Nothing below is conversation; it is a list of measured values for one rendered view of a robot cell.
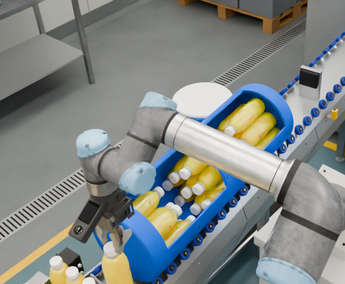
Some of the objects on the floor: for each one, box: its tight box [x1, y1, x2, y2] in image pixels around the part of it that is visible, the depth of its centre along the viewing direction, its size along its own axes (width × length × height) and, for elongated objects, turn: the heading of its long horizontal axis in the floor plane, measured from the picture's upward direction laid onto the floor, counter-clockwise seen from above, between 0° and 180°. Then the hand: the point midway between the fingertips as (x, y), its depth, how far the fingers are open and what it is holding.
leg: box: [335, 113, 345, 162], centre depth 344 cm, size 6×6×63 cm
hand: (111, 248), depth 142 cm, fingers closed on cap, 4 cm apart
